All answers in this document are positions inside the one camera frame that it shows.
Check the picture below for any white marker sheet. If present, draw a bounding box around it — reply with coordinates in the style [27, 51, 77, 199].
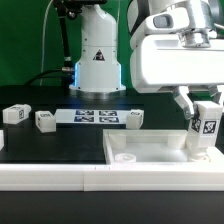
[55, 109, 129, 124]

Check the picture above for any black cable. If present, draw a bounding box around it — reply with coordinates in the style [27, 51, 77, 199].
[23, 68, 69, 87]

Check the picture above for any white square tabletop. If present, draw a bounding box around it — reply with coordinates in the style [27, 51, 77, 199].
[102, 128, 224, 166]

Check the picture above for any white cable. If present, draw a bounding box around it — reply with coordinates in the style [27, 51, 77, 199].
[39, 0, 55, 87]

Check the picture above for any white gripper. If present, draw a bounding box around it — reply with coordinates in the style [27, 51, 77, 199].
[130, 35, 224, 120]

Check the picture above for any white front fence wall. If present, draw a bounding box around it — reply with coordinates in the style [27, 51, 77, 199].
[0, 163, 224, 191]

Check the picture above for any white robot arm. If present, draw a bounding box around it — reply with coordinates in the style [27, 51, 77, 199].
[71, 0, 224, 119]

